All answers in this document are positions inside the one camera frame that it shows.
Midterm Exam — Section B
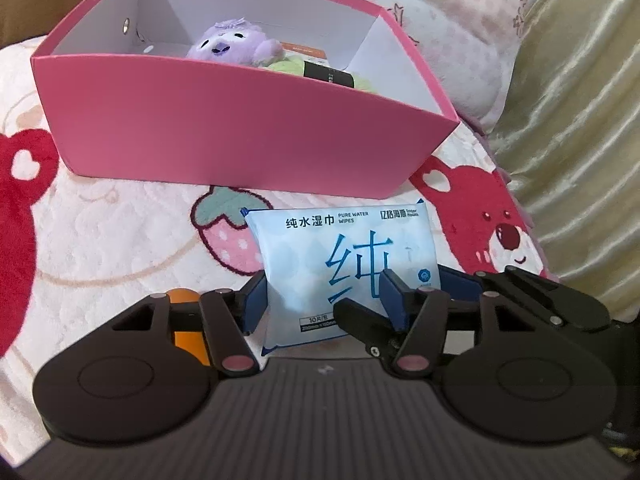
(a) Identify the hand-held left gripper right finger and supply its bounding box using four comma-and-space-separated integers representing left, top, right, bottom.
379, 269, 543, 377

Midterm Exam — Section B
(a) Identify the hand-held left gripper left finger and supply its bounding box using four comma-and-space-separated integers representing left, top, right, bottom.
112, 270, 271, 378

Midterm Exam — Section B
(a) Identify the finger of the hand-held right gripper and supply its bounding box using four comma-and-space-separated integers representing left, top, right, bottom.
334, 299, 402, 357
439, 264, 618, 333

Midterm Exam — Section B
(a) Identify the blue wet wipes pack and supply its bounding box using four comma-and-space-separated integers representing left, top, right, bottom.
241, 199, 442, 358

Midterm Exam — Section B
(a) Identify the orange makeup sponge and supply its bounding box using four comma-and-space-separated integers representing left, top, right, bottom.
167, 288, 205, 362

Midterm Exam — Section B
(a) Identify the pink cardboard box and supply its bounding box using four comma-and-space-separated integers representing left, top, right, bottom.
30, 0, 461, 200

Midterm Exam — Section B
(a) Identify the green yarn ball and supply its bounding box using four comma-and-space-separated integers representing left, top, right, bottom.
262, 57, 371, 92

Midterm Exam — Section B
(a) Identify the clear plastic box orange label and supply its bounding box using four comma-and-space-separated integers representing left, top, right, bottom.
277, 40, 342, 68

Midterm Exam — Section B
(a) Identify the purple plush toy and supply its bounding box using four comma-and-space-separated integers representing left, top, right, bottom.
186, 18, 286, 67

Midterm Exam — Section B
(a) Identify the bear printed blanket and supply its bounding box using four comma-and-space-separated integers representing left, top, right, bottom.
0, 35, 556, 461

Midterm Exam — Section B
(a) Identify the golden satin cloth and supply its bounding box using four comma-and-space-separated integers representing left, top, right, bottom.
487, 0, 640, 321

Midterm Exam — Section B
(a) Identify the pink floral pillow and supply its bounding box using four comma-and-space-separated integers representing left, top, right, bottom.
260, 0, 546, 131

